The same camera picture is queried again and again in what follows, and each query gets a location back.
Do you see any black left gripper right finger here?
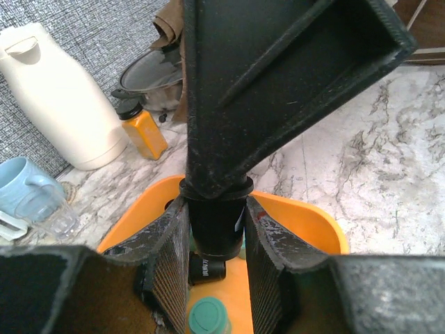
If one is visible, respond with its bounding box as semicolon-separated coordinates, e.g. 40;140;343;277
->
245;198;444;333

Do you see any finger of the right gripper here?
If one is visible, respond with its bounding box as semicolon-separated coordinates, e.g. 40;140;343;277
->
182;0;417;200

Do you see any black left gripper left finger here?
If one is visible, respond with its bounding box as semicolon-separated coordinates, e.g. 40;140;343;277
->
1;198;189;333

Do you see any black coffee capsule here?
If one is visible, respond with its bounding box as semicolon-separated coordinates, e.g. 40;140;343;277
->
179;175;253;262
188;252;226;285

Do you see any orange storage basket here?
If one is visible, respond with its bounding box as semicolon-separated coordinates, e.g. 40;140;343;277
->
97;175;349;333

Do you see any teal coffee capsule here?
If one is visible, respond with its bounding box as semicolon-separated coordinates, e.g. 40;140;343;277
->
188;296;232;334

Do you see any brown cloth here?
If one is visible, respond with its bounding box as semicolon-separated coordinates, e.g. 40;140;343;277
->
151;0;188;122

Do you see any steel pot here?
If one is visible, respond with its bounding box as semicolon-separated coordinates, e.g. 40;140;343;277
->
111;46;183;112

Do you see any clear drinking glass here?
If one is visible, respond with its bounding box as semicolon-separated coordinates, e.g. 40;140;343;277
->
14;184;79;241

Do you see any orange juice bottle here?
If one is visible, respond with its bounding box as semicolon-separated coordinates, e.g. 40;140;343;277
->
116;99;168;160

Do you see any blue mug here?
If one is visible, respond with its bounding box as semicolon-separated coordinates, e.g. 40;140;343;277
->
1;157;67;218

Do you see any green lidded cup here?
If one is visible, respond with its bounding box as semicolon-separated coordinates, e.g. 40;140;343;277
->
0;211;29;241

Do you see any round wooden board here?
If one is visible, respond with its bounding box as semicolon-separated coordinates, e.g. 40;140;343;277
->
393;0;444;65

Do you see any white thermos jug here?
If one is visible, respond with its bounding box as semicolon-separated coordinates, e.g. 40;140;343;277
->
1;22;129;170

